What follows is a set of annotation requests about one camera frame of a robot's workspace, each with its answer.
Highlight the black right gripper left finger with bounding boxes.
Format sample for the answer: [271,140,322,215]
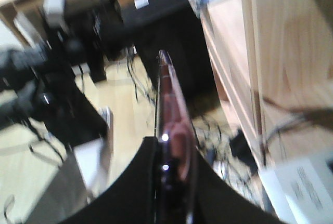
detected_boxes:
[62,136,157,224]

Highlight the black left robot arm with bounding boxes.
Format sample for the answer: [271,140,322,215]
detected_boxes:
[1,55,153,223]

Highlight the black computer tower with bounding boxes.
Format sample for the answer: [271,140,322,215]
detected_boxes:
[98,0,216,97]

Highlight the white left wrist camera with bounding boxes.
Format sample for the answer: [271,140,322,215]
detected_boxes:
[43,0,66,28]

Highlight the light wooden shelf unit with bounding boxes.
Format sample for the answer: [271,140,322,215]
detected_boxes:
[200,0,332,168]

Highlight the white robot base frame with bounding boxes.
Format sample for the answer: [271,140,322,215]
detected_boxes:
[25,107,113,223]

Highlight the black smartphone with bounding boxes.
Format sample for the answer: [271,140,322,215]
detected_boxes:
[155,50,197,223]

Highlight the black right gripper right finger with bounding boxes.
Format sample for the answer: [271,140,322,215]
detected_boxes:
[194,152,281,224]

